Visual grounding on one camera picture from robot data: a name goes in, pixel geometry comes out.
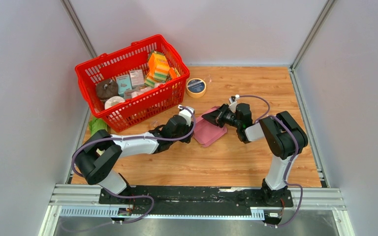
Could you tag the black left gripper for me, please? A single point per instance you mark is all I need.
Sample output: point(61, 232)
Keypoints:
point(188, 129)

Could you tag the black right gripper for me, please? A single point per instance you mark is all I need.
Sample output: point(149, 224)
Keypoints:
point(217, 116)

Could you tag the pink paper box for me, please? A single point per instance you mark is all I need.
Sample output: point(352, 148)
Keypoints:
point(206, 133)

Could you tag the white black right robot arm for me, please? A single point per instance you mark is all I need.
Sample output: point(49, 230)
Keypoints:
point(284, 136)

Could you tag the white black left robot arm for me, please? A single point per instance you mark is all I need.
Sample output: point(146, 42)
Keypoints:
point(95, 160)

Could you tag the grey pink small box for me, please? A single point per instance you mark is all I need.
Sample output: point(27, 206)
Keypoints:
point(136, 78)

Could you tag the teal small box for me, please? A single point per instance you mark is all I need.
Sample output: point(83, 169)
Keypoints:
point(124, 84)

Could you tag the clear plastic bag with snack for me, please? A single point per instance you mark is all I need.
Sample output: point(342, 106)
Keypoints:
point(154, 124)

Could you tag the yellow masking tape roll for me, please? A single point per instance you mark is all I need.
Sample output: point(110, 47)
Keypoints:
point(196, 87)

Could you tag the green yellow sponge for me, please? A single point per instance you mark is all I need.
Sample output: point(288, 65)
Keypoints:
point(150, 81)

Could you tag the orange yellow sponge pack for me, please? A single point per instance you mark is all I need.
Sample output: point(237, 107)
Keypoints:
point(158, 65)

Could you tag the white tape roll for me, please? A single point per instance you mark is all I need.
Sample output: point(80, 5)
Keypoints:
point(115, 100)

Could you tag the napa cabbage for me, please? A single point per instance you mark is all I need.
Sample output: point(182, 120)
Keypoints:
point(96, 124)

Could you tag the red plastic shopping basket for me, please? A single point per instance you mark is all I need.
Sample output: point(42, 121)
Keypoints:
point(142, 102)

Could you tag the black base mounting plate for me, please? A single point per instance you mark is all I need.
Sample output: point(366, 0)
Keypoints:
point(194, 200)

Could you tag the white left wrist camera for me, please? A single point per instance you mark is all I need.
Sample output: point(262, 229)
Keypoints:
point(187, 113)

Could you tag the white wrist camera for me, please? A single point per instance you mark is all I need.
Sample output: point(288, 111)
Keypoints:
point(187, 113)
point(233, 102)

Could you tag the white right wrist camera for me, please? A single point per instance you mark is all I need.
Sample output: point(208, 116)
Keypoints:
point(233, 102)

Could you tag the aluminium rail frame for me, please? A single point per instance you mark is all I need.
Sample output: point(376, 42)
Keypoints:
point(82, 200)

